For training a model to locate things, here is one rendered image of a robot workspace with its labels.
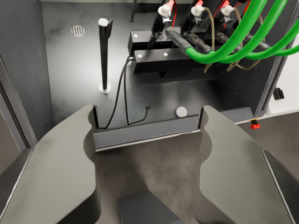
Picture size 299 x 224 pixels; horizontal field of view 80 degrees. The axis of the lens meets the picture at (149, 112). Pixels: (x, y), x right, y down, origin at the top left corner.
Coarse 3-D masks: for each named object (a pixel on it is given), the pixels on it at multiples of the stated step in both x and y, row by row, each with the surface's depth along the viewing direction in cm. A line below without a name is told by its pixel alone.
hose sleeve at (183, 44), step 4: (172, 32) 36; (176, 32) 36; (172, 36) 35; (176, 36) 35; (180, 36) 34; (172, 40) 36; (176, 40) 34; (180, 40) 33; (184, 40) 33; (176, 44) 35; (180, 44) 33; (184, 44) 32; (188, 44) 32; (180, 48) 33; (184, 48) 32; (184, 52) 32
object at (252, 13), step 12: (252, 0) 18; (264, 0) 17; (252, 12) 18; (240, 24) 20; (252, 24) 19; (240, 36) 20; (192, 48) 31; (228, 48) 22; (204, 60) 27; (216, 60) 25
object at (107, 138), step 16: (224, 112) 56; (240, 112) 58; (112, 128) 48; (128, 128) 49; (144, 128) 50; (160, 128) 51; (176, 128) 52; (192, 128) 53; (96, 144) 46; (112, 144) 47
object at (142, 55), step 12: (132, 36) 51; (144, 36) 52; (132, 48) 54; (144, 48) 55; (156, 48) 57; (168, 48) 53; (216, 48) 57; (132, 60) 55; (144, 60) 51; (156, 60) 51; (168, 60) 53; (180, 60) 54; (192, 60) 56; (144, 72) 58; (168, 72) 62; (180, 72) 64
